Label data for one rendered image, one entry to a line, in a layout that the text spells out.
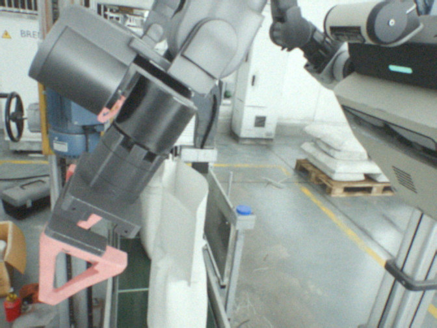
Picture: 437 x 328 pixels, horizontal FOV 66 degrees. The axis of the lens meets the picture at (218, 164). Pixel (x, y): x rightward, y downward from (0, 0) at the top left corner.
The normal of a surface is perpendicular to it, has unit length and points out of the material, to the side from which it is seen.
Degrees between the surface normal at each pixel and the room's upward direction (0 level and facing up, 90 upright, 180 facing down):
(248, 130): 90
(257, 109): 90
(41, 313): 0
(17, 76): 92
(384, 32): 90
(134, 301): 0
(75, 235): 29
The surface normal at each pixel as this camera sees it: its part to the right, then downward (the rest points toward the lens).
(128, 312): 0.11, -0.93
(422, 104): -0.54, -0.72
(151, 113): 0.02, 0.23
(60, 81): -0.10, 0.73
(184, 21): 0.24, 0.37
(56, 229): 0.57, -0.80
